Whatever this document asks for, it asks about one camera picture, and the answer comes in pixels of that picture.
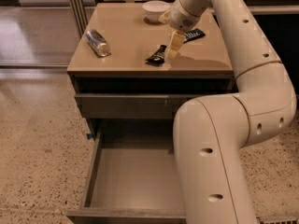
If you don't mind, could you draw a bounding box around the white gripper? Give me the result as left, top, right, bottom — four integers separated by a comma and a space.
158, 0, 200, 60

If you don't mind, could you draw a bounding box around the black rxbar chocolate wrapper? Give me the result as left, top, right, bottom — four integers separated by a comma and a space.
147, 45, 166, 64

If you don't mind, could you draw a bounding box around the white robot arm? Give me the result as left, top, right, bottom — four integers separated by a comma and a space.
165, 0, 296, 224

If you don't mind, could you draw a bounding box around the grey drawer cabinet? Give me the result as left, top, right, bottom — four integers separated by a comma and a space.
67, 3, 234, 135

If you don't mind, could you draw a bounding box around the closed grey top drawer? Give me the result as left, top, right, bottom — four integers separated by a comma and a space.
74, 92, 206, 120

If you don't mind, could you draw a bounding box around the open grey middle drawer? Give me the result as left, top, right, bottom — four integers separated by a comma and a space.
66, 132, 186, 224

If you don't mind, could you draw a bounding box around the black snack bar wrapper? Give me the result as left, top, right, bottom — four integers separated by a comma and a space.
184, 28, 206, 43

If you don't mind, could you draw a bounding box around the white ceramic bowl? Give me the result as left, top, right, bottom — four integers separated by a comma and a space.
142, 0, 170, 23

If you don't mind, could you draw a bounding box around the silver metal can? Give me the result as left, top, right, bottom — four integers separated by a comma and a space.
86, 29, 111, 57

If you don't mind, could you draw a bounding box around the grey floor vent device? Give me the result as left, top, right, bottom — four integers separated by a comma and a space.
259, 216, 299, 224

